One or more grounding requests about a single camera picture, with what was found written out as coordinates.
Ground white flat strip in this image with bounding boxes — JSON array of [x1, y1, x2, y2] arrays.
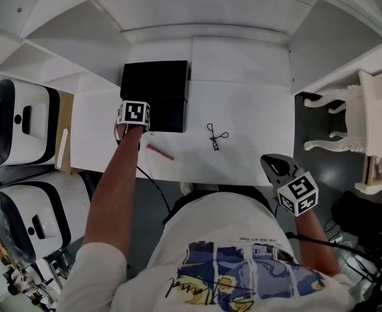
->
[[55, 127, 70, 170]]

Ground person's left shoe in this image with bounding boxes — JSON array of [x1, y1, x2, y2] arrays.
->
[[179, 181, 196, 196]]

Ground pink-tipped swab stick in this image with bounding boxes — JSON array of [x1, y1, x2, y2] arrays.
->
[[146, 144, 175, 161]]

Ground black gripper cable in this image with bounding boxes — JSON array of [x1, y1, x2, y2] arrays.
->
[[135, 164, 173, 216]]

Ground white vanity table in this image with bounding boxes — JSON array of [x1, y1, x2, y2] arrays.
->
[[303, 70, 382, 195]]

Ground pile of metal parts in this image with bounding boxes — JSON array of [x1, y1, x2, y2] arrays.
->
[[0, 219, 65, 312]]

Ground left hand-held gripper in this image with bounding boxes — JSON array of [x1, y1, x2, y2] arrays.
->
[[114, 99, 153, 135]]

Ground person's left forearm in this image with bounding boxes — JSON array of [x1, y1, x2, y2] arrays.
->
[[81, 123, 145, 263]]

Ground person's white printed shirt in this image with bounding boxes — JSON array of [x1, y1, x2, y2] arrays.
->
[[56, 190, 357, 312]]

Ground person's black trousers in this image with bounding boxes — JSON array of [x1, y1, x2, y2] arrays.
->
[[162, 183, 274, 224]]

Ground small black wire-frame tool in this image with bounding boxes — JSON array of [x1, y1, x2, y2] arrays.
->
[[206, 122, 230, 152]]

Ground white table top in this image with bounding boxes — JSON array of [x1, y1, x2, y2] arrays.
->
[[70, 36, 296, 187]]

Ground white black-topped appliance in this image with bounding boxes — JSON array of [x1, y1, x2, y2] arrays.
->
[[0, 170, 93, 263], [0, 78, 62, 168]]

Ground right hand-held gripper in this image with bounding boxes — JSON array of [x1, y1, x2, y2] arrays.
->
[[261, 153, 320, 218]]

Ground person's right forearm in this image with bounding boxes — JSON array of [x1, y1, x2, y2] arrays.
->
[[294, 210, 341, 278]]

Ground black equipment pile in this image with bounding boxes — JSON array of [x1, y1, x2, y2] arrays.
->
[[331, 190, 382, 260]]

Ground black box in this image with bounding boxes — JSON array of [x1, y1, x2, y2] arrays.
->
[[120, 60, 192, 134]]

